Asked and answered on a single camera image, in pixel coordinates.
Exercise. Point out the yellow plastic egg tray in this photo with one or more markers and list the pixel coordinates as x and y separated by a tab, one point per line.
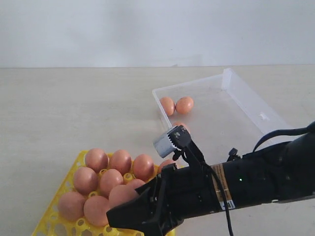
53	224

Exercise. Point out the brown egg tray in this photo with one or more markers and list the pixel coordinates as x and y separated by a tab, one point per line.
143	167
165	163
96	159
121	161

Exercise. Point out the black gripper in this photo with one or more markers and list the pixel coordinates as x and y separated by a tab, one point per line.
166	201

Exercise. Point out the clear plastic container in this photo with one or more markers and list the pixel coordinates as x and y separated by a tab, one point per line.
227	114

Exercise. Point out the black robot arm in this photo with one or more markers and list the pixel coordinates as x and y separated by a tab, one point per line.
283	173

